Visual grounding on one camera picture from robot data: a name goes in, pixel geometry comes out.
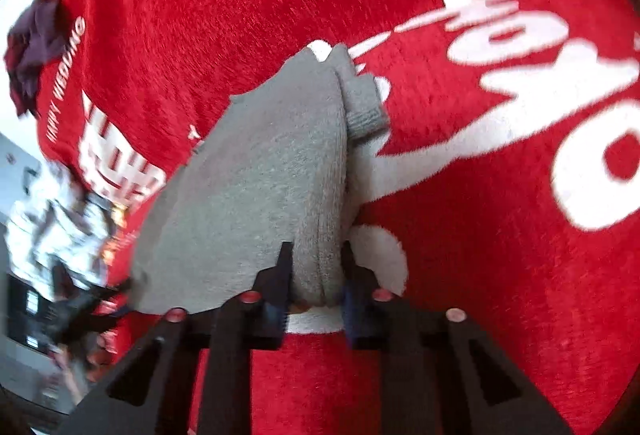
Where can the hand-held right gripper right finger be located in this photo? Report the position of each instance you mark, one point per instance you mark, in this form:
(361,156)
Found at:
(357,310)

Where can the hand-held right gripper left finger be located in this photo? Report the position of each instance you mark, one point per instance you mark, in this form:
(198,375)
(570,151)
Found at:
(272,300)

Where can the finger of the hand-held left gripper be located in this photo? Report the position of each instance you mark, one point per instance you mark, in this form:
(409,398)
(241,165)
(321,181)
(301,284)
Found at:
(114,295)

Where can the grey knit garment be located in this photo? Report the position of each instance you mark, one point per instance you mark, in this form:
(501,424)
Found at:
(260,175)

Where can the white patterned cloth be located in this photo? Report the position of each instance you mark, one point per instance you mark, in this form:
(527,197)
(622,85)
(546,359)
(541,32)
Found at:
(55,220)

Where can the red printed blanket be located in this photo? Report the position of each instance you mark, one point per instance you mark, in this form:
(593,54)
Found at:
(500,290)

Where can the dark maroon cloth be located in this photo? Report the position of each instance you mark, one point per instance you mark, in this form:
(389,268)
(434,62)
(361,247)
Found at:
(35,45)

